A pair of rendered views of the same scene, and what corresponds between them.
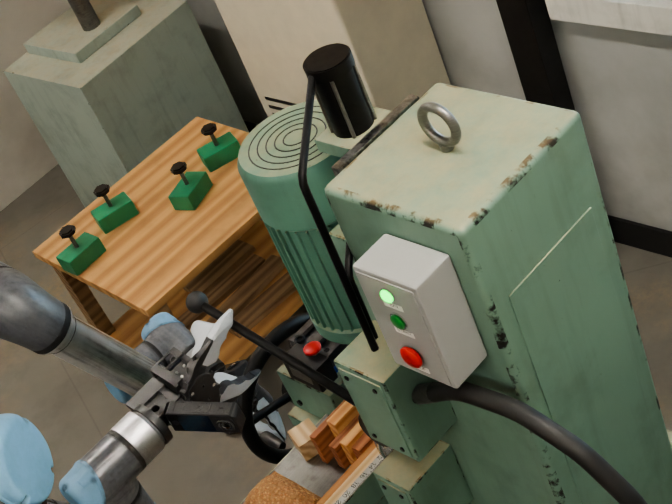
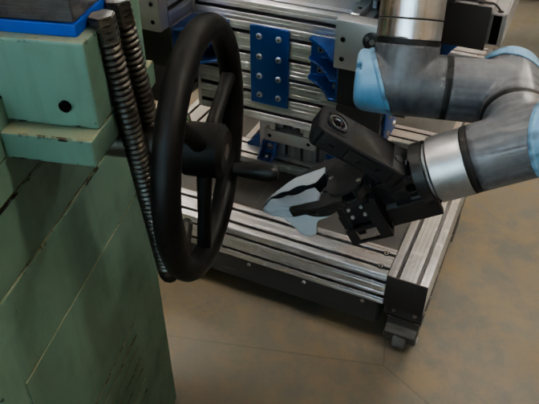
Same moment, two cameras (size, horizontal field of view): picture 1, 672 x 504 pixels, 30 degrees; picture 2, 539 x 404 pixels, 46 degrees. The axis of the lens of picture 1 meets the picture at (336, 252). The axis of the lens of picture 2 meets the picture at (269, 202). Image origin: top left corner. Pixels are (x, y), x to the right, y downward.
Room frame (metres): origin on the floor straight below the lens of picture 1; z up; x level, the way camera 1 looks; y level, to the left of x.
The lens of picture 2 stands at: (2.16, -0.23, 1.19)
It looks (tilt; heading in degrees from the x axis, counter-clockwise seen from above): 38 degrees down; 132
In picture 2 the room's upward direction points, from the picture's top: straight up
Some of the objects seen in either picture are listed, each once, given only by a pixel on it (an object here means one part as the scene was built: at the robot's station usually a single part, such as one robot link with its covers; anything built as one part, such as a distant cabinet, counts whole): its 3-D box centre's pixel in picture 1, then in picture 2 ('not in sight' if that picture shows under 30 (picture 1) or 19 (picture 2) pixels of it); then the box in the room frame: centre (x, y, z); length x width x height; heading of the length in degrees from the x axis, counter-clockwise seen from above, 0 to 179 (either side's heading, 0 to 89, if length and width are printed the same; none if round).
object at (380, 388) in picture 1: (395, 392); not in sight; (1.17, 0.00, 1.22); 0.09 x 0.08 x 0.15; 31
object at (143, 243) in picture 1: (203, 260); not in sight; (2.96, 0.35, 0.32); 0.66 x 0.57 x 0.64; 120
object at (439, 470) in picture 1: (423, 486); not in sight; (1.19, 0.02, 1.02); 0.09 x 0.07 x 0.12; 121
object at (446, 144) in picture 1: (439, 126); not in sight; (1.18, -0.16, 1.55); 0.06 x 0.02 x 0.07; 31
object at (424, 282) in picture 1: (420, 311); not in sight; (1.08, -0.06, 1.40); 0.10 x 0.06 x 0.16; 31
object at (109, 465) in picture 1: (102, 476); not in sight; (1.37, 0.44, 1.12); 0.11 x 0.08 x 0.09; 121
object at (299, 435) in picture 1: (307, 439); not in sight; (1.48, 0.17, 0.92); 0.05 x 0.04 x 0.04; 13
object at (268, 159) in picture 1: (334, 224); not in sight; (1.43, -0.01, 1.32); 0.18 x 0.18 x 0.31
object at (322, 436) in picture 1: (363, 402); not in sight; (1.49, 0.06, 0.93); 0.22 x 0.01 x 0.06; 121
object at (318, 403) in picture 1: (338, 373); (57, 51); (1.60, 0.08, 0.91); 0.15 x 0.14 x 0.09; 121
